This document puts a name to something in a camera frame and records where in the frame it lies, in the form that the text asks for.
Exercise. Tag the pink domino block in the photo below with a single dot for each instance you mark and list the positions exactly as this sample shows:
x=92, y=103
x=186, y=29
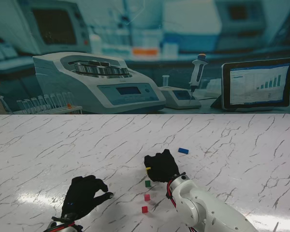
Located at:
x=147, y=197

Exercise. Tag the blue domino block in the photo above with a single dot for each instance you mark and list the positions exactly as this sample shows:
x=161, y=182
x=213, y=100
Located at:
x=183, y=150

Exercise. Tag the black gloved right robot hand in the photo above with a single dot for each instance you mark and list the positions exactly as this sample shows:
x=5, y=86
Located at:
x=163, y=169

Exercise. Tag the yellow domino block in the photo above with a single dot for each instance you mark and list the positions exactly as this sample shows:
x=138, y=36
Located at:
x=148, y=168

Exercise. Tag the red domino block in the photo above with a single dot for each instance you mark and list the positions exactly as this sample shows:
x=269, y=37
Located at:
x=144, y=209

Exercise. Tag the printed laboratory photo backdrop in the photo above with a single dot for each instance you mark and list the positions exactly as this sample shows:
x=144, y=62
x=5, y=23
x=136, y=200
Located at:
x=145, y=36

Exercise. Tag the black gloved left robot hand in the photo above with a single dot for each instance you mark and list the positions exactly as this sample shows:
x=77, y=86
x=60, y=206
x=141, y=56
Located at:
x=82, y=195

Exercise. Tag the green domino block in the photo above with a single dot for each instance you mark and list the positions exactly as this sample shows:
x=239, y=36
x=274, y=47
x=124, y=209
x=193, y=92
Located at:
x=148, y=183

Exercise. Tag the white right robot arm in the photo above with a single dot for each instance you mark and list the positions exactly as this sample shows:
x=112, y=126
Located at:
x=203, y=207

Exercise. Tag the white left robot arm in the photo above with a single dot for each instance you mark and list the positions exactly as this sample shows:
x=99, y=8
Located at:
x=62, y=226

